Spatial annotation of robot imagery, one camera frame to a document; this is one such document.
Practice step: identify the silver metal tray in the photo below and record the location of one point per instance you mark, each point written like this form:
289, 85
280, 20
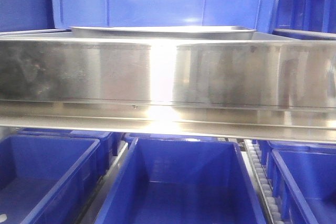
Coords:
184, 32

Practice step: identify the blue bin lower centre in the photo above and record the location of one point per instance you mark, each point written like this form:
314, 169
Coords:
172, 181

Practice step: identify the blue bin lower left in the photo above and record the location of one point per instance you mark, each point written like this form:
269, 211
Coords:
48, 179

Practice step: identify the blue bin lower right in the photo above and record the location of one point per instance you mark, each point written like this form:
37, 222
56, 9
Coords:
302, 177

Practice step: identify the blue bin upper right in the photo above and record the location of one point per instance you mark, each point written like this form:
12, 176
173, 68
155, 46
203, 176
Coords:
305, 19

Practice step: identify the blue bin upper left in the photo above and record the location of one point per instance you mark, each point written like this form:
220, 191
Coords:
18, 15

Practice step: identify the roller rail right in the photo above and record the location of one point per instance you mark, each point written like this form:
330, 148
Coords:
261, 183

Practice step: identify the metal divider rail left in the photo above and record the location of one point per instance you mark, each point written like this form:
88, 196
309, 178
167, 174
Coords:
93, 205

